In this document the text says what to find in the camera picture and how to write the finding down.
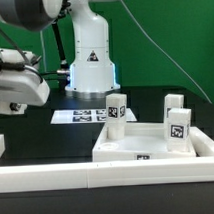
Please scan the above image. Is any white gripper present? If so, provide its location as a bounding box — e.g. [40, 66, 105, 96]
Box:
[0, 48, 50, 115]

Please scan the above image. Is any white square table top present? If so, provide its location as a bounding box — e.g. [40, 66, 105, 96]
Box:
[92, 122, 196, 162]

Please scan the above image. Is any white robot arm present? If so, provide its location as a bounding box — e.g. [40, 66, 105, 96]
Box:
[0, 0, 119, 115]

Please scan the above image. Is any fiducial marker sheet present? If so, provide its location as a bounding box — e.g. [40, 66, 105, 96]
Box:
[49, 107, 138, 125]

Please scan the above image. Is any black cable bundle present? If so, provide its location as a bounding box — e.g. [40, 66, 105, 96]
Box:
[40, 69, 71, 83]

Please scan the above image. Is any white hanging cable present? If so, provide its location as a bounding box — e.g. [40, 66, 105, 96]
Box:
[39, 30, 50, 75]

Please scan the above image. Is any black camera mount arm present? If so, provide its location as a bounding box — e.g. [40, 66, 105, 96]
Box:
[52, 0, 70, 75]

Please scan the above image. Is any white front fence wall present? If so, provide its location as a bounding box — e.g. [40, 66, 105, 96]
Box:
[0, 157, 214, 193]

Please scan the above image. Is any white right fence wall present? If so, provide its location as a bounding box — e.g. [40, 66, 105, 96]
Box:
[189, 127, 214, 157]

